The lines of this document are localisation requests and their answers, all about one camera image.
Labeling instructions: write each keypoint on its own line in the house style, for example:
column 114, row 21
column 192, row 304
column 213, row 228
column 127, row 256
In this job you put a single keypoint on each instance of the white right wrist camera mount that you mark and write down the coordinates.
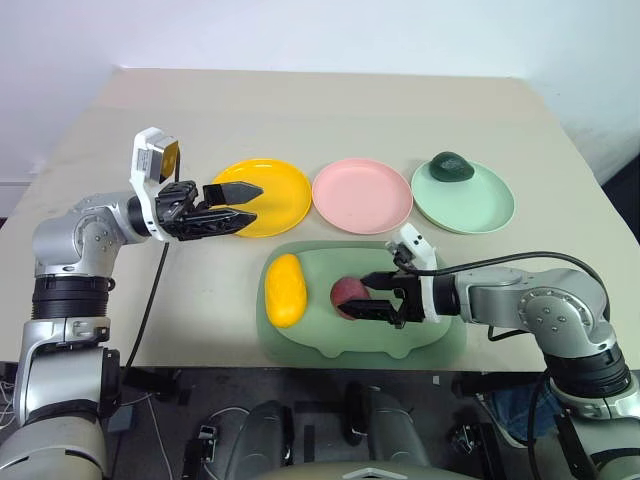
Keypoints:
column 421, row 247

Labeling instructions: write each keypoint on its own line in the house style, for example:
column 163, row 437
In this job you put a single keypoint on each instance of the black rounded upright part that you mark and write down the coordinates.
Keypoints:
column 357, row 412

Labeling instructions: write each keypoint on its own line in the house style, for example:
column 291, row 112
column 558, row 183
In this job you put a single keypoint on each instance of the dark rounded grey shape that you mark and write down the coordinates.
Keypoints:
column 262, row 435
column 397, row 430

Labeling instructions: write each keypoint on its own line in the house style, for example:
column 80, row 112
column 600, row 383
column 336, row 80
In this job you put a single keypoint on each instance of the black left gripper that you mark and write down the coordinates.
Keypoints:
column 175, row 210

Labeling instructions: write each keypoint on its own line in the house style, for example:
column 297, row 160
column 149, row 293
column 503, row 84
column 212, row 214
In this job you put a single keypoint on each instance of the small grey box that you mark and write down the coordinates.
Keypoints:
column 121, row 420

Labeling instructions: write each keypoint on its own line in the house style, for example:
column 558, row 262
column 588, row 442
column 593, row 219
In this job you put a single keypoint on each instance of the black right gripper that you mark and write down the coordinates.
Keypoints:
column 411, row 300

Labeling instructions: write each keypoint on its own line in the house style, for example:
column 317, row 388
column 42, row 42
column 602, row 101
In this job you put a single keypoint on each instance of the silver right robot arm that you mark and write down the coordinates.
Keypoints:
column 550, row 305

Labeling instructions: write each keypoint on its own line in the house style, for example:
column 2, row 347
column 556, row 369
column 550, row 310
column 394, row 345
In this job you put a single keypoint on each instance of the yellow mango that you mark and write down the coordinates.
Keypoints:
column 286, row 292

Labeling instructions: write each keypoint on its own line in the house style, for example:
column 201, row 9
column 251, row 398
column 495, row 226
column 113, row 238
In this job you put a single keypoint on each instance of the green silicone tray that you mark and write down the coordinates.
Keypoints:
column 320, row 342

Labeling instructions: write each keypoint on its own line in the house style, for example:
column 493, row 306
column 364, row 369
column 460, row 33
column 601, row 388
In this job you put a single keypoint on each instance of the grey robot torso edge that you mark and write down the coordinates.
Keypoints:
column 370, row 472

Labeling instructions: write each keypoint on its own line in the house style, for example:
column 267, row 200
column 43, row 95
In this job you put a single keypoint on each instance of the blue cloth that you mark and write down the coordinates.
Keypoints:
column 515, row 412

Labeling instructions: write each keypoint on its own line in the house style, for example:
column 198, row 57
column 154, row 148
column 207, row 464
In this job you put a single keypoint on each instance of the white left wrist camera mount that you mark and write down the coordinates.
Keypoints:
column 142, row 161

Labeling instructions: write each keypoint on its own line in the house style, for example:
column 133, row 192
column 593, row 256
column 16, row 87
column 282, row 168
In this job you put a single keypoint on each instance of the light green plate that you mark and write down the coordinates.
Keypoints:
column 470, row 205

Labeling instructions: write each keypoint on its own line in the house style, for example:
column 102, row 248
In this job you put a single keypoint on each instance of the yellow plate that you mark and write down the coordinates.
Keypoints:
column 282, row 210

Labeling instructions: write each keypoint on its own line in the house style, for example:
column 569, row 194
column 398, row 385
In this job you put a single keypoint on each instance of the pink plate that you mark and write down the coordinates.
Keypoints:
column 360, row 195

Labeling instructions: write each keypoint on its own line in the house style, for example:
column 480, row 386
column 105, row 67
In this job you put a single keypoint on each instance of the dark green avocado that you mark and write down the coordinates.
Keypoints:
column 451, row 167

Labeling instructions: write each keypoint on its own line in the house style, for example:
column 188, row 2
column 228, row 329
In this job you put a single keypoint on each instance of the red apple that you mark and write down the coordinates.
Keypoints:
column 346, row 291

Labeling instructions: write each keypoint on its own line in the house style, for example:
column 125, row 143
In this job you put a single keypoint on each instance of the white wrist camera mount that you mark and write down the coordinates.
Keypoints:
column 142, row 161
column 421, row 247

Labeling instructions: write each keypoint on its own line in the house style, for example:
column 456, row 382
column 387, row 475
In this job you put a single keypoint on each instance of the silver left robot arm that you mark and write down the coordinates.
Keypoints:
column 75, row 235

